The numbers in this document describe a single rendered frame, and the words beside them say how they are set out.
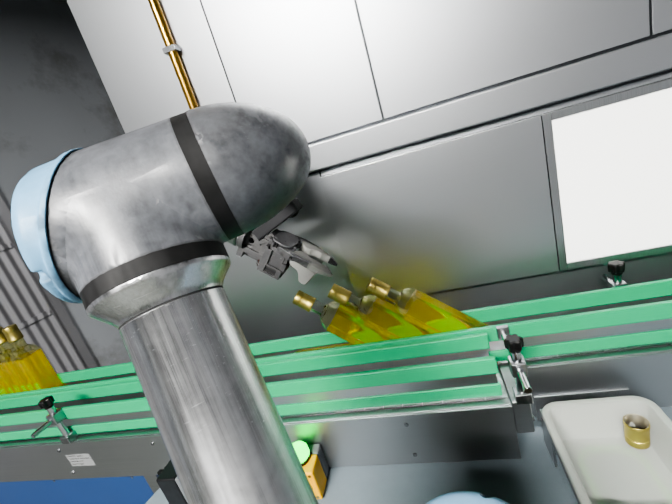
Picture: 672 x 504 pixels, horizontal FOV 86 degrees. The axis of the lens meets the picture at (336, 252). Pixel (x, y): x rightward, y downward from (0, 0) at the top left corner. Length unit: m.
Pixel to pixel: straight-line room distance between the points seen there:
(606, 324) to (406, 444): 0.43
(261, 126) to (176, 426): 0.24
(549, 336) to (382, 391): 0.34
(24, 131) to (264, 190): 2.82
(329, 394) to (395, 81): 0.66
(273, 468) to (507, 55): 0.80
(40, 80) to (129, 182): 2.96
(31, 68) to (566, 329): 3.21
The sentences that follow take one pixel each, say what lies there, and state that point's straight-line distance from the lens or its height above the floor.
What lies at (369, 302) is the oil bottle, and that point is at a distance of 0.77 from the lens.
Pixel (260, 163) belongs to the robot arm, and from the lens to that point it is 0.30.
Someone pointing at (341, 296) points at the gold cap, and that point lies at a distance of 0.78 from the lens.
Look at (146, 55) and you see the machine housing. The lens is 1.06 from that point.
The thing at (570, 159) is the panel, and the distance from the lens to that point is 0.88.
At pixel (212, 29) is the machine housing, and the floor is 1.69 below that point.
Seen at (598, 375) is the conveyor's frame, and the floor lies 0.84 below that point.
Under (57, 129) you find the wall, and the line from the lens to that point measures 3.16.
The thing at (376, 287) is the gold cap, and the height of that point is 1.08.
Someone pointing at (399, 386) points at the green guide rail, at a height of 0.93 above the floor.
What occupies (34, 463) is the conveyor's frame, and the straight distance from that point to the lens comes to 1.39.
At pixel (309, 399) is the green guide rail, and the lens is 0.80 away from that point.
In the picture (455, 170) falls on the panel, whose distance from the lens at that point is 0.83.
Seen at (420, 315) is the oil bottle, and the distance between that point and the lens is 0.77.
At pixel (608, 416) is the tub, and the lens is 0.84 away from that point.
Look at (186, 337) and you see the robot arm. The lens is 0.29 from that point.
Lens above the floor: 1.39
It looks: 16 degrees down
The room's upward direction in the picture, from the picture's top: 17 degrees counter-clockwise
